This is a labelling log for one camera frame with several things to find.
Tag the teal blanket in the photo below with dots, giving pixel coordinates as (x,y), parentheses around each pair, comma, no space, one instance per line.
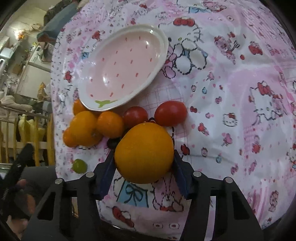
(55,19)

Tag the green grape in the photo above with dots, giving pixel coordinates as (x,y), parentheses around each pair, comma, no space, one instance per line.
(79,166)

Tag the large orange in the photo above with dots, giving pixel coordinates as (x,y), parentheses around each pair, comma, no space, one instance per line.
(145,154)

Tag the pink strawberry plate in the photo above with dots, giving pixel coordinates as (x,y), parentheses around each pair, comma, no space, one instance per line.
(121,66)

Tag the person's hand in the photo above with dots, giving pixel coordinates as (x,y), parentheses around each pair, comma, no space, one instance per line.
(22,208)

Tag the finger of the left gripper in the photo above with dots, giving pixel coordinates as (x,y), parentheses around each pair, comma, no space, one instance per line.
(24,158)

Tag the wooden crib railing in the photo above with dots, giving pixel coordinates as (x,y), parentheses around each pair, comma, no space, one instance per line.
(19,127)

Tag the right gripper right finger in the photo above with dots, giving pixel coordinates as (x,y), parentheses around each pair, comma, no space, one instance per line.
(234,218)

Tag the round red tomato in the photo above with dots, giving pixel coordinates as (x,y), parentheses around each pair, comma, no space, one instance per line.
(134,116)

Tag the oval red tomato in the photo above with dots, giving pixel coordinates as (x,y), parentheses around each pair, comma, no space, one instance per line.
(170,113)

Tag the medium orange mandarin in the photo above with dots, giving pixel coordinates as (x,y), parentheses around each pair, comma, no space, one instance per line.
(83,128)

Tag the dark grape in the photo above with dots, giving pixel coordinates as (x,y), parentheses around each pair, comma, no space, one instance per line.
(112,143)

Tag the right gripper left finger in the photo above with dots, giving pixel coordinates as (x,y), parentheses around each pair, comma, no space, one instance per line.
(68,210)

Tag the small orange mandarin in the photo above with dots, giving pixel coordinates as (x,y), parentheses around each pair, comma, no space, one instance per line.
(110,124)

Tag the pink cartoon print bedsheet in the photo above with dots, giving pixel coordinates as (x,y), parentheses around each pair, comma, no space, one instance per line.
(233,66)

